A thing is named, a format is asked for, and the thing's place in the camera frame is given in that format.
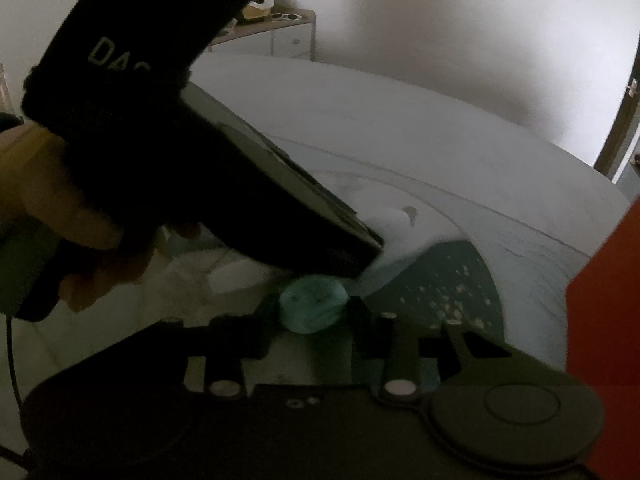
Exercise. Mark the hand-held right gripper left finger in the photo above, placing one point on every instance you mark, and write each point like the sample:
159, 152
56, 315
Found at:
270, 321

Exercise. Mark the white side cabinet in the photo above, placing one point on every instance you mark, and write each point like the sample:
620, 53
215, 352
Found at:
285, 42

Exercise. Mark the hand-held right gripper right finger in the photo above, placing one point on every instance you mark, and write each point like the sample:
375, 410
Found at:
358, 316

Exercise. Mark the white sunglasses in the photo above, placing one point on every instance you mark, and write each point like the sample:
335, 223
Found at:
287, 15

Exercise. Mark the person's left hand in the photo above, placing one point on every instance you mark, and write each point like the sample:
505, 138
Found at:
35, 180

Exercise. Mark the red cardboard box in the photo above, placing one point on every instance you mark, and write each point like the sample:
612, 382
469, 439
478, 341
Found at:
610, 340

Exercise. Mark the teal round toy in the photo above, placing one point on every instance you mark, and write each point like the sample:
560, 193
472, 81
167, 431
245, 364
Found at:
312, 305

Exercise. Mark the dark green speckled placemat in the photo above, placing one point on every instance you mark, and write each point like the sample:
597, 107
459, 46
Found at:
450, 280

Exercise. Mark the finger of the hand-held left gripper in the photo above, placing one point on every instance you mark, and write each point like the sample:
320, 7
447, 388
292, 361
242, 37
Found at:
310, 190

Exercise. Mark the tan white plush toy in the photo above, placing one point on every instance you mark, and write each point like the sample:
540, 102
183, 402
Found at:
259, 5

